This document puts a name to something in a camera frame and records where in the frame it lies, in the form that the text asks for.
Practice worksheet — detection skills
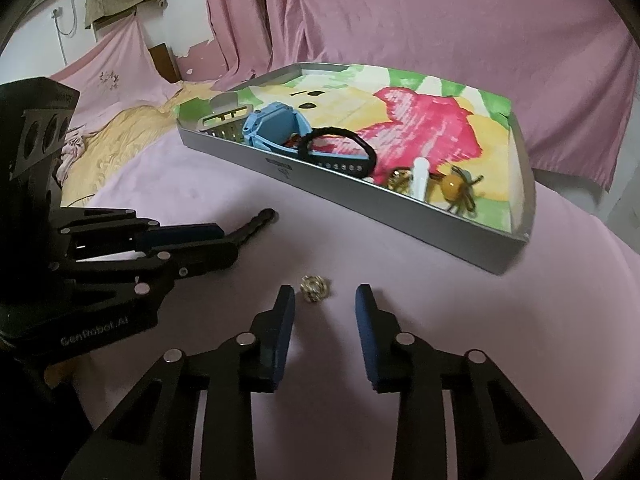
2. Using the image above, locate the black braided hair tie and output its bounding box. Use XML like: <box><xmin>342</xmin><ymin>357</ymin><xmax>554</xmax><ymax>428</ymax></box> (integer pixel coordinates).
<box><xmin>297</xmin><ymin>126</ymin><xmax>379</xmax><ymax>177</ymax></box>

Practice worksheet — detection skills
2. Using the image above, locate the small silver gold earring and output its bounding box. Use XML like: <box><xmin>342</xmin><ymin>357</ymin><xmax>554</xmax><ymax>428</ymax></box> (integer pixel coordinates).
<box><xmin>299</xmin><ymin>274</ymin><xmax>330</xmax><ymax>304</ymax></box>

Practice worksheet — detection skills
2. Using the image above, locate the blue smart watch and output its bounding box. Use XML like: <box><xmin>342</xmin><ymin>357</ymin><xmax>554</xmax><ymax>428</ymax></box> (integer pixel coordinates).
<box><xmin>244</xmin><ymin>102</ymin><xmax>378</xmax><ymax>179</ymax></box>

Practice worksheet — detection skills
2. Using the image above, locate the white plastic hair clip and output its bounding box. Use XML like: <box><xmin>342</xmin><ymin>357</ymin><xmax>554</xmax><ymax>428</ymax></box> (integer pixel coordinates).
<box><xmin>410</xmin><ymin>157</ymin><xmax>431</xmax><ymax>202</ymax></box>

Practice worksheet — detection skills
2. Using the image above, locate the yellow bead hair tie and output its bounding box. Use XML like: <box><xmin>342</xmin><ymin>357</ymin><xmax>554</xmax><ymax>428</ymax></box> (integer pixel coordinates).
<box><xmin>387</xmin><ymin>164</ymin><xmax>485</xmax><ymax>219</ymax></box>

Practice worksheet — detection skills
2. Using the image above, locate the person's left hand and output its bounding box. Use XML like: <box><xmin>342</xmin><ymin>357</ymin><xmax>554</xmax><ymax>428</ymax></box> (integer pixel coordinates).
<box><xmin>43</xmin><ymin>358</ymin><xmax>79</xmax><ymax>389</ymax></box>

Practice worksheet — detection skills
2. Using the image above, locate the grey plastic hair claw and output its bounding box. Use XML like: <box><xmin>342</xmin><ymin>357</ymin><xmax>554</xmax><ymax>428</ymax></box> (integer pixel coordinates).
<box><xmin>198</xmin><ymin>92</ymin><xmax>254</xmax><ymax>143</ymax></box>

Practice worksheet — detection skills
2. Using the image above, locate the yellow quilted bedspread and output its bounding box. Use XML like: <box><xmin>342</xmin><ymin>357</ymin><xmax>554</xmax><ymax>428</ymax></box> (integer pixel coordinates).
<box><xmin>56</xmin><ymin>82</ymin><xmax>217</xmax><ymax>206</ymax></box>

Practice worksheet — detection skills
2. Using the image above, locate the pink table cloth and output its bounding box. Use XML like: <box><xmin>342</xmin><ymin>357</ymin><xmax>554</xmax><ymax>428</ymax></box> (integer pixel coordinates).
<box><xmin>75</xmin><ymin>132</ymin><xmax>639</xmax><ymax>479</ymax></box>

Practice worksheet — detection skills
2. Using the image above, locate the colourful painted paper liner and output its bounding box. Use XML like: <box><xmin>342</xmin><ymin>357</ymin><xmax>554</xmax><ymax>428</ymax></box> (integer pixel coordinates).
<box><xmin>171</xmin><ymin>63</ymin><xmax>514</xmax><ymax>233</ymax></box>

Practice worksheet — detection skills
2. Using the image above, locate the brown wooden headboard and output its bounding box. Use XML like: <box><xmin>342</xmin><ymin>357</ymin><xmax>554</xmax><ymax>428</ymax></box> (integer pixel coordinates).
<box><xmin>149</xmin><ymin>44</ymin><xmax>182</xmax><ymax>84</ymax></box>

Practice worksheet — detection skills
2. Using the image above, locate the grey cardboard tray box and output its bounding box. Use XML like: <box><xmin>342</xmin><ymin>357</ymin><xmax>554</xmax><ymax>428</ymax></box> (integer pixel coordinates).
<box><xmin>174</xmin><ymin>62</ymin><xmax>537</xmax><ymax>276</ymax></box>

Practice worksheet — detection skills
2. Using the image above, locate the pink cloth over furniture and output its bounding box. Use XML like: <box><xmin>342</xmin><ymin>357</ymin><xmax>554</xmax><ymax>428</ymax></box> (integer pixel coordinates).
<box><xmin>51</xmin><ymin>15</ymin><xmax>181</xmax><ymax>133</ymax></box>

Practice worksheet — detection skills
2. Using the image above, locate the pink curtain backdrop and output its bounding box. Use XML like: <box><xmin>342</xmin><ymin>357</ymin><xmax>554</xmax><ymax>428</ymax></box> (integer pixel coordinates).
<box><xmin>206</xmin><ymin>0</ymin><xmax>639</xmax><ymax>188</ymax></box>

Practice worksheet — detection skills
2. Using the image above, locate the white wall cable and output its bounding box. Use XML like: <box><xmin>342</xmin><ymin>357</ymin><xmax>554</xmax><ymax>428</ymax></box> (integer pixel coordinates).
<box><xmin>51</xmin><ymin>0</ymin><xmax>79</xmax><ymax>66</ymax></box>

